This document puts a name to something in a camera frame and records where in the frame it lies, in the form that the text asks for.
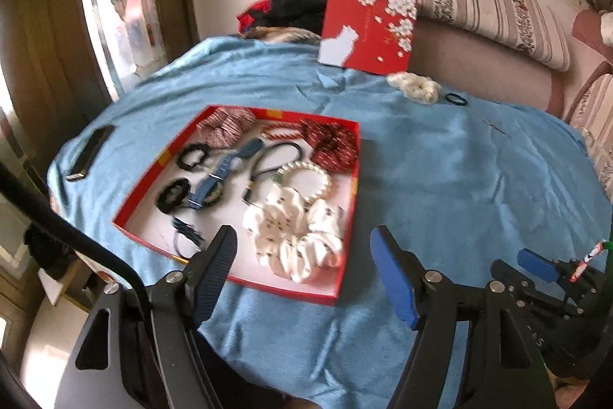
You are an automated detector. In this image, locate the dark hair clip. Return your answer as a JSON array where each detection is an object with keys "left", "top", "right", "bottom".
[{"left": 171, "top": 217, "right": 206, "bottom": 261}]

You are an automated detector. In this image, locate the black cord necklace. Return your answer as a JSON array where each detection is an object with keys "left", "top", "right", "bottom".
[{"left": 242, "top": 140, "right": 303, "bottom": 205}]

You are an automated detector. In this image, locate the white patterned scrunchie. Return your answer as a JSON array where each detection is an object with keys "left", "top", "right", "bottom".
[{"left": 243, "top": 185, "right": 345, "bottom": 283}]

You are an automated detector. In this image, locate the blue watch strap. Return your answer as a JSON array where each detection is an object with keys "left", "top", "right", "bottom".
[{"left": 186, "top": 137, "right": 265, "bottom": 211}]

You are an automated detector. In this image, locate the black fuzzy hair tie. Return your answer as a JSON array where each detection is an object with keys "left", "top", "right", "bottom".
[{"left": 175, "top": 142, "right": 212, "bottom": 171}]

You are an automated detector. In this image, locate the red tray box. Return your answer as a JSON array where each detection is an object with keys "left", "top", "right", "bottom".
[{"left": 113, "top": 105, "right": 359, "bottom": 305}]

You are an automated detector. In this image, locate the pearl bead bracelet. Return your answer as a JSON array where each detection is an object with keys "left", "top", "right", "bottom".
[{"left": 273, "top": 160, "right": 333, "bottom": 205}]

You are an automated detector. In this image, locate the pink striped scrunchie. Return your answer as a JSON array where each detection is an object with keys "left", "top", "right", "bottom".
[{"left": 197, "top": 107, "right": 256, "bottom": 149}]

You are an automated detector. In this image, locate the dark red dotted scrunchie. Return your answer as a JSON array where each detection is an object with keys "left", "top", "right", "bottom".
[{"left": 301, "top": 119, "right": 359, "bottom": 173}]

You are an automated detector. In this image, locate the red beaded bracelet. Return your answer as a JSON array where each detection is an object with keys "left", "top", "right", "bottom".
[{"left": 259, "top": 121, "right": 306, "bottom": 141}]

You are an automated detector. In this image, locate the light blue cloth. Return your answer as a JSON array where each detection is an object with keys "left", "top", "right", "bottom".
[{"left": 47, "top": 36, "right": 612, "bottom": 408}]

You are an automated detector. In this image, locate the thin hair pin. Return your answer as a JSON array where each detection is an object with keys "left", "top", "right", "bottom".
[{"left": 482, "top": 119, "right": 511, "bottom": 138}]

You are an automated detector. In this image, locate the striped pillow right side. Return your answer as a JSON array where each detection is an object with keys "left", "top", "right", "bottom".
[{"left": 569, "top": 74, "right": 613, "bottom": 199}]

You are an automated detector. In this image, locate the black phone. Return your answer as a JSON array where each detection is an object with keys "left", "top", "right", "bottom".
[{"left": 64, "top": 123, "right": 115, "bottom": 182}]

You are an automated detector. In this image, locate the cream scrunchie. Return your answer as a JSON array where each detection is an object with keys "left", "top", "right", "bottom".
[{"left": 385, "top": 72, "right": 442, "bottom": 105}]

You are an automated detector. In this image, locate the striped floral pillow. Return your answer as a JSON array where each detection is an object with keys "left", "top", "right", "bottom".
[{"left": 353, "top": 0, "right": 573, "bottom": 73}]

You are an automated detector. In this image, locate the red floral box lid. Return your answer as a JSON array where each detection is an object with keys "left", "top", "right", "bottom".
[{"left": 318, "top": 0, "right": 418, "bottom": 76}]

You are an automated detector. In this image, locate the dark clothes pile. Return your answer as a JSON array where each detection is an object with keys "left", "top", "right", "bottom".
[{"left": 237, "top": 0, "right": 327, "bottom": 46}]

